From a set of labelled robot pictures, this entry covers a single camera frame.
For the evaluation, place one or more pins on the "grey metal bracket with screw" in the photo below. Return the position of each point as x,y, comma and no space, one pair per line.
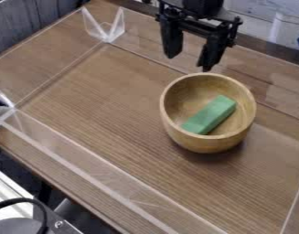
60,221

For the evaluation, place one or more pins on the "clear acrylic corner bracket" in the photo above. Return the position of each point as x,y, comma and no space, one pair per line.
107,32

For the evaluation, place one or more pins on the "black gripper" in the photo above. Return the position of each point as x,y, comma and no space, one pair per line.
199,17

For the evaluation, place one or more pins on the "clear acrylic barrier wall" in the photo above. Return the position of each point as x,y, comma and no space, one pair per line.
100,129

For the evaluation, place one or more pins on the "green rectangular block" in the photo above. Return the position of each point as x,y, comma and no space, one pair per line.
211,116

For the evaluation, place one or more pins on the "brown wooden bowl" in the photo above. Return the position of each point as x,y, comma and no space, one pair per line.
185,96

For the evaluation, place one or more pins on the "white container in background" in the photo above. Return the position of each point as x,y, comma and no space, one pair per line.
284,30

